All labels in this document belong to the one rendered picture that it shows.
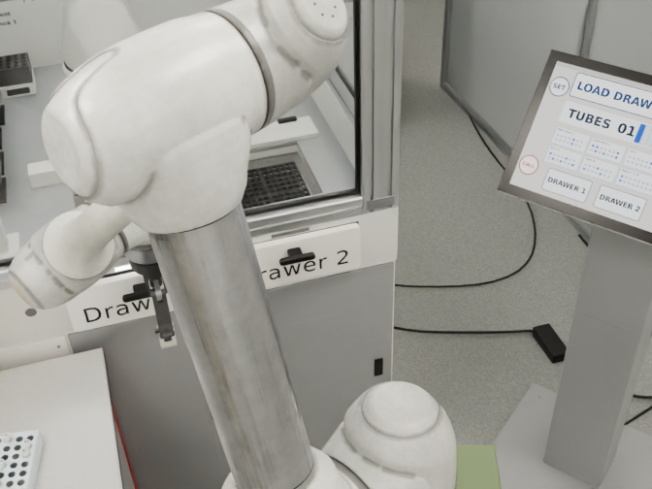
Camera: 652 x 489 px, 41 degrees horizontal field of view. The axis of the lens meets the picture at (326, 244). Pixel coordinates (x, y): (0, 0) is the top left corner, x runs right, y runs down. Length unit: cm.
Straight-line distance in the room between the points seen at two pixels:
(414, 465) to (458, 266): 201
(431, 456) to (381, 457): 7
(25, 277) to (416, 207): 227
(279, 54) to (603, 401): 158
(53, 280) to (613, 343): 131
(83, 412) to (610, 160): 113
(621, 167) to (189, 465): 122
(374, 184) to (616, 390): 83
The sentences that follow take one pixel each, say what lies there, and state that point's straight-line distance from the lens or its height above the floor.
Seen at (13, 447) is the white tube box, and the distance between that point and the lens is 167.
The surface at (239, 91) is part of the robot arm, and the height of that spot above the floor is 164.
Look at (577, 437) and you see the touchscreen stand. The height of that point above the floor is 21.
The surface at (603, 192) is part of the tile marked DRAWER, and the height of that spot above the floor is 101.
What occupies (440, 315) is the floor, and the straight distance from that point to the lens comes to 293.
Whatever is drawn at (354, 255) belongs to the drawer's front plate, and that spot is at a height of 85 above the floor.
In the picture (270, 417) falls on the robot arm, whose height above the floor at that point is 127.
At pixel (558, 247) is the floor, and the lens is 326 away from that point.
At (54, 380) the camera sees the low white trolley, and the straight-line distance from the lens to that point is 181.
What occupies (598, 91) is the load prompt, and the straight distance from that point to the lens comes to 184.
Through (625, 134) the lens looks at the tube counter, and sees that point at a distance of 181.
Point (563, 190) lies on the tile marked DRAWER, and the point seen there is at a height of 99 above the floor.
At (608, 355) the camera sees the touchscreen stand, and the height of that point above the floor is 53.
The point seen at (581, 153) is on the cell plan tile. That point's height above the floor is 106.
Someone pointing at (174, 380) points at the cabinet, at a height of 59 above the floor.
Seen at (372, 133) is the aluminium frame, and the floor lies 113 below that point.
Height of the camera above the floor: 203
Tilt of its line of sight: 39 degrees down
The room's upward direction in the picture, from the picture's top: 2 degrees counter-clockwise
